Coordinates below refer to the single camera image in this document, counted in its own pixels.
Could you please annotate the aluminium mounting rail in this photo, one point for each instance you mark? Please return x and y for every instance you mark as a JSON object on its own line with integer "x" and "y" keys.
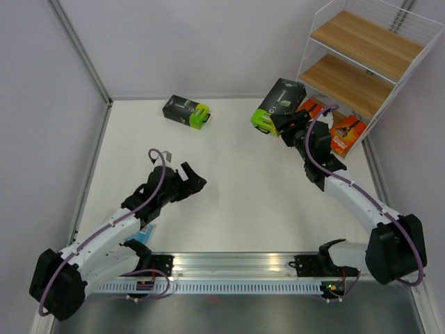
{"x": 235, "y": 266}

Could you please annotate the white wire wooden shelf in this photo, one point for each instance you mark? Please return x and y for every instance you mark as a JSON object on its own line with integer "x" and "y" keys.
{"x": 362, "y": 55}

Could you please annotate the white slotted cable duct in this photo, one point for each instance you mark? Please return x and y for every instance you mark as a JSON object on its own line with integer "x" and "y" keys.
{"x": 305, "y": 287}

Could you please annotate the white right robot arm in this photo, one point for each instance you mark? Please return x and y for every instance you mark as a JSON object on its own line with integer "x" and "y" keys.
{"x": 396, "y": 247}

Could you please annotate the black green razor box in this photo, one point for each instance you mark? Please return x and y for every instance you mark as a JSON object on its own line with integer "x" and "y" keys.
{"x": 283, "y": 99}
{"x": 186, "y": 112}

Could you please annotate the aluminium corner frame post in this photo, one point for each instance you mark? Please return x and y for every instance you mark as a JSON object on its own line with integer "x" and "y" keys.
{"x": 69, "y": 30}

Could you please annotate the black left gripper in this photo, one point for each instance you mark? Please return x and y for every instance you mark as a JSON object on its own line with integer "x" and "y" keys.
{"x": 192, "y": 185}

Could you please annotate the orange razor box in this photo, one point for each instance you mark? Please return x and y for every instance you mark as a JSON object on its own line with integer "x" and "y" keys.
{"x": 346, "y": 134}
{"x": 313, "y": 106}

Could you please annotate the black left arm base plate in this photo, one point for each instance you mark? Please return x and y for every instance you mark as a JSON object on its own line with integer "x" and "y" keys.
{"x": 163, "y": 263}

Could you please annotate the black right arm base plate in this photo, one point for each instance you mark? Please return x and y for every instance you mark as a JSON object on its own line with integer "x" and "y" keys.
{"x": 317, "y": 266}

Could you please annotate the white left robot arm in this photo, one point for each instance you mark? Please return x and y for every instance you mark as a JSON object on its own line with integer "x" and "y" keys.
{"x": 63, "y": 279}

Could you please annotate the clear blue razor blister pack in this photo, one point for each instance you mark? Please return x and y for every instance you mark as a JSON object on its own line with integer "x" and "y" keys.
{"x": 143, "y": 235}

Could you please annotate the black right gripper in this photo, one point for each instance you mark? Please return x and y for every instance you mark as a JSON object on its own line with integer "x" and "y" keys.
{"x": 282, "y": 122}

